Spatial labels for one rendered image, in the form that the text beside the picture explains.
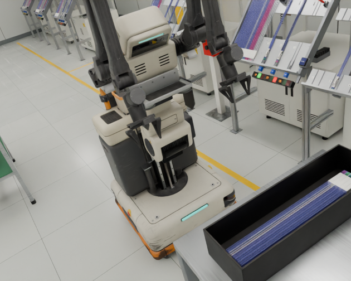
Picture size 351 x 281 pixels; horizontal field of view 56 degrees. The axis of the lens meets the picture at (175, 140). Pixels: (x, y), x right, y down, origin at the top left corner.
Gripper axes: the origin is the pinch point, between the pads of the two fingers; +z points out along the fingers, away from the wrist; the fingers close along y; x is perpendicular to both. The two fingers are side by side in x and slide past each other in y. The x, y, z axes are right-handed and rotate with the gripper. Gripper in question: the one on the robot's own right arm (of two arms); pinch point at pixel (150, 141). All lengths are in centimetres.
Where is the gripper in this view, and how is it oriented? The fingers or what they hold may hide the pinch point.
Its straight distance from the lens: 126.9
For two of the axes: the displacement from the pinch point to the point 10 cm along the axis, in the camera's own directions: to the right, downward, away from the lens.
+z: 3.9, 9.1, 1.4
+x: -3.7, 0.2, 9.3
